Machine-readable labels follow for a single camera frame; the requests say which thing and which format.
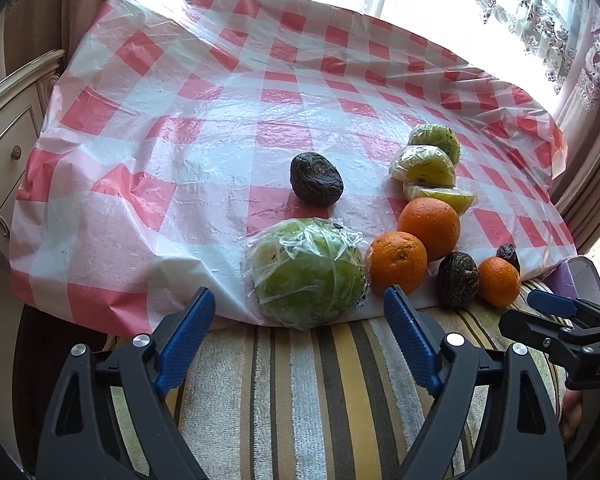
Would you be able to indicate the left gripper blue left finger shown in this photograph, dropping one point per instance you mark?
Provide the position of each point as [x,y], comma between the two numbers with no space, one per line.
[103,398]

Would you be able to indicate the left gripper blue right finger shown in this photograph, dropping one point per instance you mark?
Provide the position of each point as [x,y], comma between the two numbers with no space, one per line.
[518,436]

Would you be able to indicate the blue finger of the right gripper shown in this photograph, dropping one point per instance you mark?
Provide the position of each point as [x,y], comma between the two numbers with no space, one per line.
[548,303]

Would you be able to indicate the small orange tangerine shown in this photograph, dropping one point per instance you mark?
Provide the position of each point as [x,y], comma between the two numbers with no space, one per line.
[499,282]

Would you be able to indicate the small dark passion fruit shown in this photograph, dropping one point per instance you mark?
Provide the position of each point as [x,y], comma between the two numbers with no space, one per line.
[508,253]

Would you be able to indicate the large orange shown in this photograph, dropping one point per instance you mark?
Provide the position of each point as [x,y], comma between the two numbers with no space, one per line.
[435,223]

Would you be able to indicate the yellow fruit slice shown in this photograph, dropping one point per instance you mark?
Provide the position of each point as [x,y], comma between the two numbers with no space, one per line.
[458,199]

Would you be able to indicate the green cabbage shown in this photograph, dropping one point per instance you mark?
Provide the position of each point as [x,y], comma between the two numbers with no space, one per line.
[306,272]

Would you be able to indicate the yellow-green fruit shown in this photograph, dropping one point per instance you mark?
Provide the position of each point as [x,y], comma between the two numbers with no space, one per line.
[423,165]

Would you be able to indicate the green melon half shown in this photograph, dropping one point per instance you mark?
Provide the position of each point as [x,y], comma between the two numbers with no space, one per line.
[439,136]

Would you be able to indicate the person's right hand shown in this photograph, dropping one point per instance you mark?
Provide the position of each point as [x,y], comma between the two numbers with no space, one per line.
[571,414]

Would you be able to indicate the purple cardboard box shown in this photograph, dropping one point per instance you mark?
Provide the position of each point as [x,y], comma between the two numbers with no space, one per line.
[575,278]

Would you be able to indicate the striped sofa cushion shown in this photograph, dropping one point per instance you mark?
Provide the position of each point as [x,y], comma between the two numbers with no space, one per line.
[268,403]

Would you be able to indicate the floral lace sheer curtain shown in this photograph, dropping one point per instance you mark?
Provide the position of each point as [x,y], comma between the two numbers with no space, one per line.
[535,44]

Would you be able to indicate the red white checkered tablecloth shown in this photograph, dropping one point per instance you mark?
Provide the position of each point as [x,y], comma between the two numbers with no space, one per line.
[168,140]

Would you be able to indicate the cream wooden cabinet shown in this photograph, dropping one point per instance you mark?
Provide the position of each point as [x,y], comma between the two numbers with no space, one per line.
[24,96]

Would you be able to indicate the brown pink curtain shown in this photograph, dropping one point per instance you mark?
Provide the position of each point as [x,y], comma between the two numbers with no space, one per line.
[34,27]

